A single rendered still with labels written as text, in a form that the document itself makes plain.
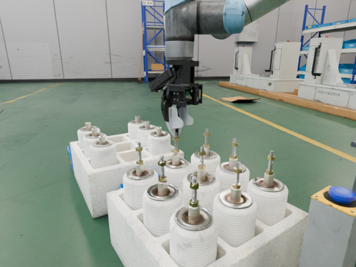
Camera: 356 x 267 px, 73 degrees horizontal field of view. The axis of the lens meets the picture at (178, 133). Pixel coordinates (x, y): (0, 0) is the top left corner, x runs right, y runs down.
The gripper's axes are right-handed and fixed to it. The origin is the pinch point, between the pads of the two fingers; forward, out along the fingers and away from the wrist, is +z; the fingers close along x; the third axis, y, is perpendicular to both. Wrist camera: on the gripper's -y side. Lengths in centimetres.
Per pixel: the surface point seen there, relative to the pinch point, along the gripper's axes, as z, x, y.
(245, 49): -40, 410, -206
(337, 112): 32, 240, -2
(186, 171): 10.7, -0.5, 5.4
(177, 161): 8.9, -0.5, 1.6
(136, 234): 17.4, -21.7, 9.3
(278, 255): 23.4, 1.1, 32.8
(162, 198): 9.7, -16.0, 12.0
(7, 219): 35, -37, -49
